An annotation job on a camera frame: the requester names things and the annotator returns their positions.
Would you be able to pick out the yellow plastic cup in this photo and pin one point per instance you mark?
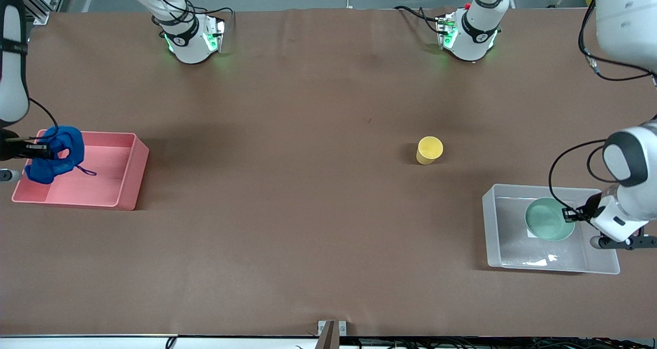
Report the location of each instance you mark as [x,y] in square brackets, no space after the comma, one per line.
[429,150]

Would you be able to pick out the aluminium frame post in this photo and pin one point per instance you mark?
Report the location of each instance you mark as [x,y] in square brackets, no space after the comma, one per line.
[41,14]

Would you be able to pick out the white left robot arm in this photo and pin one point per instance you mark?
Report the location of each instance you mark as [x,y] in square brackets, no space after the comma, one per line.
[626,20]

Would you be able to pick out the mint green bowl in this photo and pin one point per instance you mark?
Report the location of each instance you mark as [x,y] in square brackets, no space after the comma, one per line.
[546,220]

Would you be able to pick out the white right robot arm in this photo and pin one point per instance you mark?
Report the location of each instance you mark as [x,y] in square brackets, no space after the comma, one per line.
[13,82]

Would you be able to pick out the brown table cover sheet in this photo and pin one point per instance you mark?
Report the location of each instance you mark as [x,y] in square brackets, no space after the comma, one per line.
[328,210]

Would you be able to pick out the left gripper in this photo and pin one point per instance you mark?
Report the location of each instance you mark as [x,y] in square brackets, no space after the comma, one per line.
[586,210]

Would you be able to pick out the blue cloth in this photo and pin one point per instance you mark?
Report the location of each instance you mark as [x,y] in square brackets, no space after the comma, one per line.
[66,154]

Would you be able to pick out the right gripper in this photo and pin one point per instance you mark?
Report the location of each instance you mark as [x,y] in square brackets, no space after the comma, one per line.
[10,149]

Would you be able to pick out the clear plastic bin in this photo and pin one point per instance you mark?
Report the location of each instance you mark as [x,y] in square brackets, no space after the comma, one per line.
[500,236]

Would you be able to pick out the grey metal bracket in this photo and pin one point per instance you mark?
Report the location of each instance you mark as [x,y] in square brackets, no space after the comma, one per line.
[328,336]

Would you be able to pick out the pink plastic bin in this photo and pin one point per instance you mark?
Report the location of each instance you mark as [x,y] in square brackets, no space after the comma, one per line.
[102,179]

